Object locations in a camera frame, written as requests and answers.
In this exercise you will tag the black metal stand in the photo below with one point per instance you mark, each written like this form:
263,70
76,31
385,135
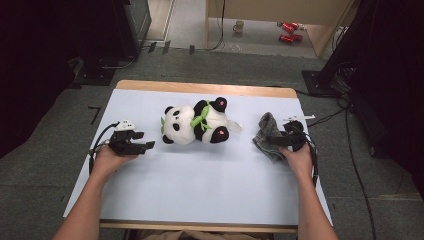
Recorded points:
333,60

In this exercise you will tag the wooden table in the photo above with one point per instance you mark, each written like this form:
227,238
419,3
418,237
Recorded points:
206,88

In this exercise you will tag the black stand base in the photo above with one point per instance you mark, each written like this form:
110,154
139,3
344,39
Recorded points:
95,75

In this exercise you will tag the person's right hand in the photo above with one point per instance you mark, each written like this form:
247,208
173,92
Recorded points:
301,161

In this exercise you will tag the beige mug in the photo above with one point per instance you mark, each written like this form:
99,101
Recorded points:
238,26

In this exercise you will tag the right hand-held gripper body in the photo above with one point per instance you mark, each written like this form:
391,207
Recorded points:
293,136

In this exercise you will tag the person's beige trousers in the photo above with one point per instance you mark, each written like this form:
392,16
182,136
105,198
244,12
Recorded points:
200,235

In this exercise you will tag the black cabinet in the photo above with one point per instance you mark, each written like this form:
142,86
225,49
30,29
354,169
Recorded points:
131,23

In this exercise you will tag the grey fluffy cloth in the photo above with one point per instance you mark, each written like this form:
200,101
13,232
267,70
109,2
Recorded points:
266,128

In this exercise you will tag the person's left hand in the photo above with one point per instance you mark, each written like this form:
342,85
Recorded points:
105,163

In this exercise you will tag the white table mat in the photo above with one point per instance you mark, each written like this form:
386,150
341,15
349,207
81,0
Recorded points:
200,186

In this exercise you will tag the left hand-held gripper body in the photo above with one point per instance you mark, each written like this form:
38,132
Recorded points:
121,145

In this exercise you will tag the red can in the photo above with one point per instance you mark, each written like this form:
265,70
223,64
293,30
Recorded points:
298,37
287,28
295,25
286,38

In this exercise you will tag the wooden shelf unit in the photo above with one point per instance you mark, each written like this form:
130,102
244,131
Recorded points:
276,8

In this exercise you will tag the panda plush toy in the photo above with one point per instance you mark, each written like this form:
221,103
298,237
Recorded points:
183,125

